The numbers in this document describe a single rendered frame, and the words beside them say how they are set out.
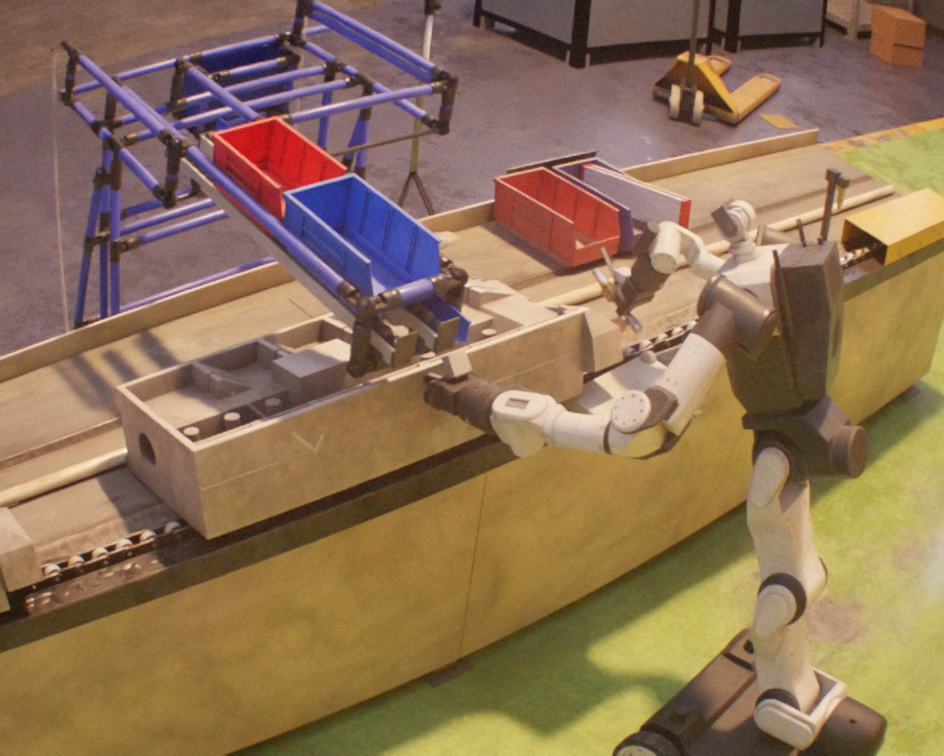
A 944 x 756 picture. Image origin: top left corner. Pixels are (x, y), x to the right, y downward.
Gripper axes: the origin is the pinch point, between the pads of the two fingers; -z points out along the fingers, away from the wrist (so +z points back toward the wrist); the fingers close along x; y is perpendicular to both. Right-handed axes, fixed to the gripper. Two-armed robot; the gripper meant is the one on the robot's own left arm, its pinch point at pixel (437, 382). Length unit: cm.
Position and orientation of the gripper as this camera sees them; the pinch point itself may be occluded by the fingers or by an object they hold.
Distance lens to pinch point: 270.2
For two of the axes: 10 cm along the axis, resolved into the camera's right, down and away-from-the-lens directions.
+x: 7.7, -2.8, 5.7
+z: 6.3, 3.0, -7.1
